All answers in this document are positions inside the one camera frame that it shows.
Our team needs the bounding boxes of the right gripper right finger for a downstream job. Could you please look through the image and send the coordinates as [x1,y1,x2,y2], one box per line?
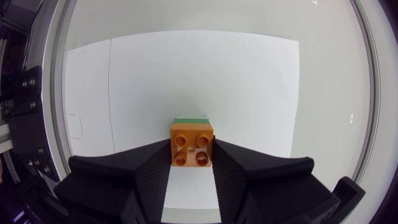
[212,138,340,224]

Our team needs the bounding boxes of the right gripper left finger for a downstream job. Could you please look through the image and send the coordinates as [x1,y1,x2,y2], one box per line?
[53,139,172,224]

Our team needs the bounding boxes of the orange toy brick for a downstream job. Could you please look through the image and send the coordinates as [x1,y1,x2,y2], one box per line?
[170,123,215,168]

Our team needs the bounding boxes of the green toy brick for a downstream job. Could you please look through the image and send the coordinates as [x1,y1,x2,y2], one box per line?
[175,118,210,125]

